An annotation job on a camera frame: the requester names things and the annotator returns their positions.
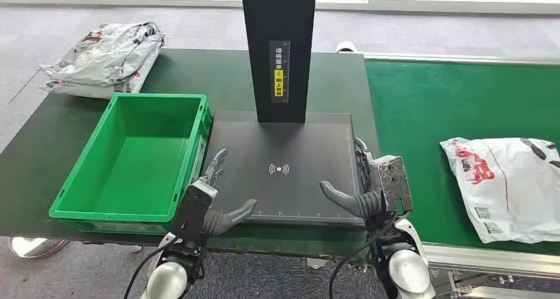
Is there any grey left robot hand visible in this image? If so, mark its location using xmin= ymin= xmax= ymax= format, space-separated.
xmin=199 ymin=148 xmax=258 ymax=238

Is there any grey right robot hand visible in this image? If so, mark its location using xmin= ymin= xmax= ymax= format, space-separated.
xmin=319 ymin=137 xmax=386 ymax=221

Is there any white parcel with red print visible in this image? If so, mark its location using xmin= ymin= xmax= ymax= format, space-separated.
xmin=439 ymin=137 xmax=560 ymax=244

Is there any green conveyor belt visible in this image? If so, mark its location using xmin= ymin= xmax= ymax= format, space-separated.
xmin=364 ymin=58 xmax=560 ymax=256

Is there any flat white parcel bag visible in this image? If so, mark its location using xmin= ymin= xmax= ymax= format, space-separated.
xmin=44 ymin=48 xmax=162 ymax=100

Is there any crumpled grey parcel bag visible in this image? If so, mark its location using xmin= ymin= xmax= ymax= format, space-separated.
xmin=39 ymin=21 xmax=166 ymax=88

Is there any green plastic crate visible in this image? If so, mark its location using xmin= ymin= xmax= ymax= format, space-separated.
xmin=49 ymin=92 xmax=214 ymax=236

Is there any black scanner column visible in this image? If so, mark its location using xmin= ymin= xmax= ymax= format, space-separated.
xmin=239 ymin=0 xmax=318 ymax=124

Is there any round chrome base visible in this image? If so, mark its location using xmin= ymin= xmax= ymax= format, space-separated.
xmin=9 ymin=237 xmax=71 ymax=259

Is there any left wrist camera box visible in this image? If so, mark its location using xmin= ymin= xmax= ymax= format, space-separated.
xmin=177 ymin=180 xmax=219 ymax=246

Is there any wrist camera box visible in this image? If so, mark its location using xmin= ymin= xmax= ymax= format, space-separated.
xmin=375 ymin=154 xmax=414 ymax=215
xmin=177 ymin=180 xmax=219 ymax=246

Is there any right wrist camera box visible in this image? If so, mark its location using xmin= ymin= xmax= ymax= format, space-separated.
xmin=375 ymin=154 xmax=414 ymax=215

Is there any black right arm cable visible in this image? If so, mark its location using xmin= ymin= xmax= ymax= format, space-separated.
xmin=329 ymin=218 xmax=395 ymax=299

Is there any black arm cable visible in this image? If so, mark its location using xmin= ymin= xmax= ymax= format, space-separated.
xmin=123 ymin=233 xmax=185 ymax=299
xmin=329 ymin=218 xmax=395 ymax=299

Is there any black scanner base plate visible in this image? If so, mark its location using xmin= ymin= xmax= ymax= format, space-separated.
xmin=201 ymin=110 xmax=366 ymax=227

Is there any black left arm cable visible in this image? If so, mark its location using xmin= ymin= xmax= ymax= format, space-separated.
xmin=123 ymin=233 xmax=185 ymax=299

